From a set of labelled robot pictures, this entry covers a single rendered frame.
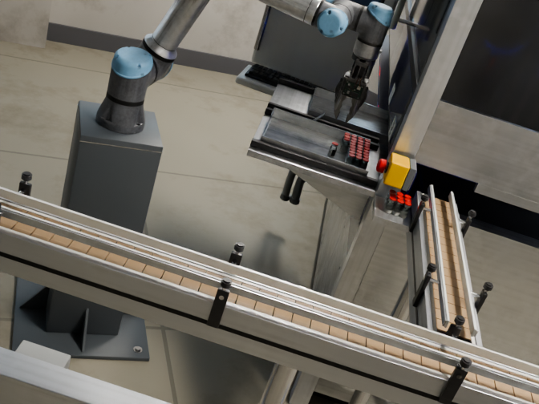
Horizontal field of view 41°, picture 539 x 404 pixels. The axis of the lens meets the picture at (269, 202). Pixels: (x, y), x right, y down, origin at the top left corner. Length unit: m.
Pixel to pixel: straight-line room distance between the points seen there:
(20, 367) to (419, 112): 1.22
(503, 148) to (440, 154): 0.17
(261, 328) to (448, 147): 0.92
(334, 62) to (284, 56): 0.21
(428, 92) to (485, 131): 0.20
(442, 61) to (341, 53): 1.09
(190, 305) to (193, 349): 1.31
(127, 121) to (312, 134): 0.60
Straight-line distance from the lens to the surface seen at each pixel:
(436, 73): 2.04
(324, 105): 2.69
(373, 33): 2.11
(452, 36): 2.01
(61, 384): 1.73
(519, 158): 2.15
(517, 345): 2.48
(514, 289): 2.36
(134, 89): 2.23
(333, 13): 1.97
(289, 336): 1.42
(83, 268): 1.45
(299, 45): 3.08
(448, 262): 1.87
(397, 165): 2.03
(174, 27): 2.28
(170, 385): 2.57
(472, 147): 2.12
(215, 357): 2.72
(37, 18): 4.94
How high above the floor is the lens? 1.78
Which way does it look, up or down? 28 degrees down
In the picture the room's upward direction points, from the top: 19 degrees clockwise
